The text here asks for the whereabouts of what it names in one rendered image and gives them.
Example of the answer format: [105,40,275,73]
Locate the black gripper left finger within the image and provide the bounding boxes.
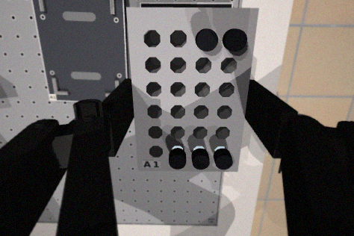
[0,78,134,236]

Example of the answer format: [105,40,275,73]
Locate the grey perforated base plate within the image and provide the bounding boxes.
[0,0,241,226]

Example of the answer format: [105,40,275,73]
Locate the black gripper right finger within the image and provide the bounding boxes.
[245,80,354,236]

